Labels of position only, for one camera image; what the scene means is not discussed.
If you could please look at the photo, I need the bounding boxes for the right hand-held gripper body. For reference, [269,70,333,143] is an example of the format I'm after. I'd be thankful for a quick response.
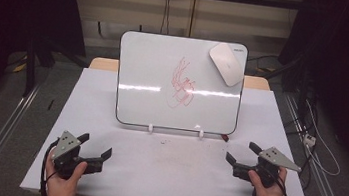
[231,142,305,192]

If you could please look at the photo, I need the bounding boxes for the black floor cable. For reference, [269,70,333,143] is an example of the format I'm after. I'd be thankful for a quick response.
[245,51,281,76]

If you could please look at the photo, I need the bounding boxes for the yellow floor tape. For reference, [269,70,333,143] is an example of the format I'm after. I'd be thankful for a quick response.
[11,60,29,75]

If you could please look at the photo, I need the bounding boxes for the white power strip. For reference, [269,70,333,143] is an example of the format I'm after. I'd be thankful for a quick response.
[302,132,318,149]

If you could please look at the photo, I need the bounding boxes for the wooden table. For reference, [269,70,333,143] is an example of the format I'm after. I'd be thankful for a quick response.
[87,55,273,93]

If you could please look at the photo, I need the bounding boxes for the black hanging cable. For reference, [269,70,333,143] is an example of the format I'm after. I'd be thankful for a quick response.
[158,0,173,37]

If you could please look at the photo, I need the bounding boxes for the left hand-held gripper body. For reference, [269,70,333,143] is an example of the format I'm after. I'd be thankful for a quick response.
[47,128,107,185]

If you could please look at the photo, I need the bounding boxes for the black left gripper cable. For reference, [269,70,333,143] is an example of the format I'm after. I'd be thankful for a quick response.
[37,137,59,196]

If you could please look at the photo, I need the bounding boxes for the white magnetic whiteboard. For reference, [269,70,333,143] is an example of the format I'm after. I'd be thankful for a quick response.
[110,29,249,139]

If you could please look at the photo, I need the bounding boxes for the white whiteboard eraser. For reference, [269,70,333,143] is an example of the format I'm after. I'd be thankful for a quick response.
[204,41,249,89]

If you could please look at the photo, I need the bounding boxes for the black metal stand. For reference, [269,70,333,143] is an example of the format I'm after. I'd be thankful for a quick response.
[21,34,94,105]

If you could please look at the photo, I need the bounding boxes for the person's left hand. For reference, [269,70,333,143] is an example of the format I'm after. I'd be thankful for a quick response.
[42,149,90,196]

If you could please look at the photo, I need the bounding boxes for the white floor cable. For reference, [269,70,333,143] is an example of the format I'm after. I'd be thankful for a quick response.
[296,98,349,178]

